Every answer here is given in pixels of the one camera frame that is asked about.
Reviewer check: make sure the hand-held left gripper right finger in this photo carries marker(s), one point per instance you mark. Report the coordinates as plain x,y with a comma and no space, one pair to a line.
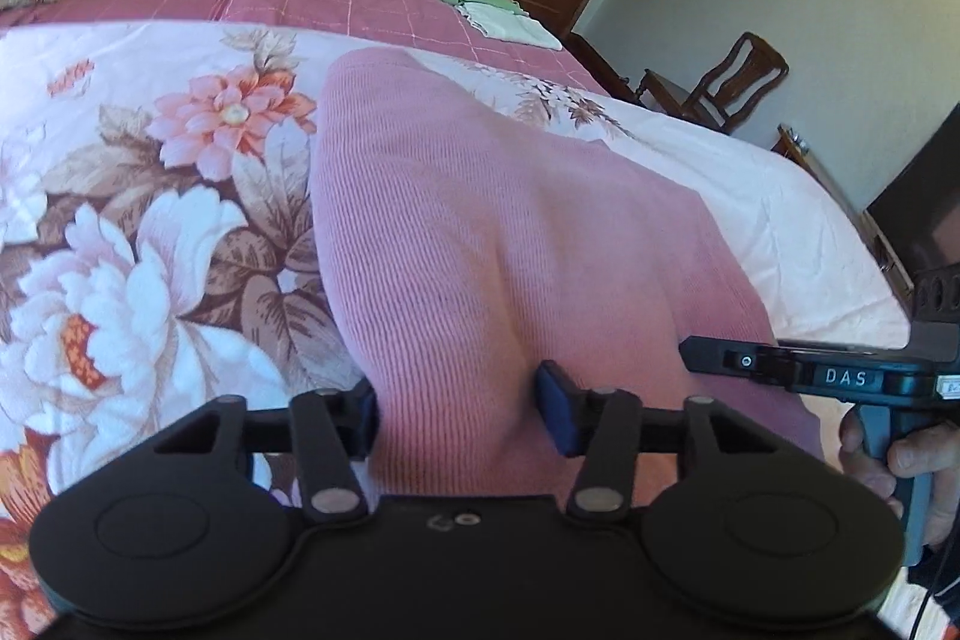
556,411

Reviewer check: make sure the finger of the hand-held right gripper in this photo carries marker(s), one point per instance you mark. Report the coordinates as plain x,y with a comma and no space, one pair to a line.
731,361

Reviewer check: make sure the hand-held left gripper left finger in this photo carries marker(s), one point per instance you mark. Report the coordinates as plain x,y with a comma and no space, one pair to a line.
367,415

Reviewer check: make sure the pink knit garment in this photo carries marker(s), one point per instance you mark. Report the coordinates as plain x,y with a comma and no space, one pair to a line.
480,235

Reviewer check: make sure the person's right hand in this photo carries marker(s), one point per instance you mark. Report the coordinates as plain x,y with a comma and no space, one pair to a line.
941,460

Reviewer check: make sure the dark television screen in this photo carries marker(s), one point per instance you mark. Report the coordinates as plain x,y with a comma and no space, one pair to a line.
926,205

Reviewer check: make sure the dark wooden chair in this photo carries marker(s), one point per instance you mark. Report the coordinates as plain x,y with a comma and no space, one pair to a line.
720,85

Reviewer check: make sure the white floral blanket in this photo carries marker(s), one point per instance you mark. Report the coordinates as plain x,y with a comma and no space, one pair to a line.
150,197

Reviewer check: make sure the white folded cloth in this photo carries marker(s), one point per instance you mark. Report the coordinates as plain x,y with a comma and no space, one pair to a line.
510,25

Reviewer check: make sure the dark wooden bed frame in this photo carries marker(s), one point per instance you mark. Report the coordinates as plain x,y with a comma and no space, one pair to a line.
600,66

